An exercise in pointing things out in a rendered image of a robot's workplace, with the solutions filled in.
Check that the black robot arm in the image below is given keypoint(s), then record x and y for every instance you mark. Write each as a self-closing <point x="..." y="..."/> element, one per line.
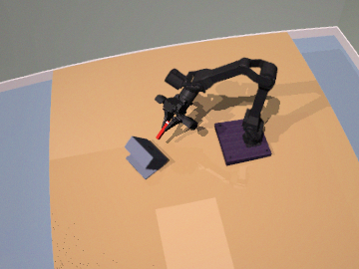
<point x="201" y="80"/>

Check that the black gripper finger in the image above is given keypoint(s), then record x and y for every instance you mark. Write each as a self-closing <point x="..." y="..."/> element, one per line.
<point x="172" y="123"/>
<point x="168" y="117"/>

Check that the red peg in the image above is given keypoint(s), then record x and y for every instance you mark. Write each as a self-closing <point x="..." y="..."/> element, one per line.
<point x="162" y="131"/>

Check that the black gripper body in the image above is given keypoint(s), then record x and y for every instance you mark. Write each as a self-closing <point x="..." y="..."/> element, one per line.
<point x="187" y="121"/>

